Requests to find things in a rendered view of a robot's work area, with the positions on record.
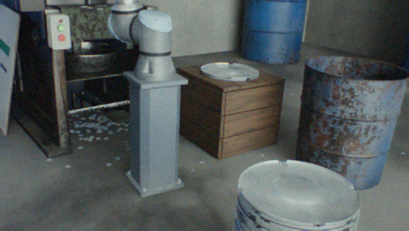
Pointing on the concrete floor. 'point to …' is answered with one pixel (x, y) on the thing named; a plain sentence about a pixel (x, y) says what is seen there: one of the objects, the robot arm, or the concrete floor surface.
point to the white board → (7, 60)
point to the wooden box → (230, 112)
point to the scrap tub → (349, 115)
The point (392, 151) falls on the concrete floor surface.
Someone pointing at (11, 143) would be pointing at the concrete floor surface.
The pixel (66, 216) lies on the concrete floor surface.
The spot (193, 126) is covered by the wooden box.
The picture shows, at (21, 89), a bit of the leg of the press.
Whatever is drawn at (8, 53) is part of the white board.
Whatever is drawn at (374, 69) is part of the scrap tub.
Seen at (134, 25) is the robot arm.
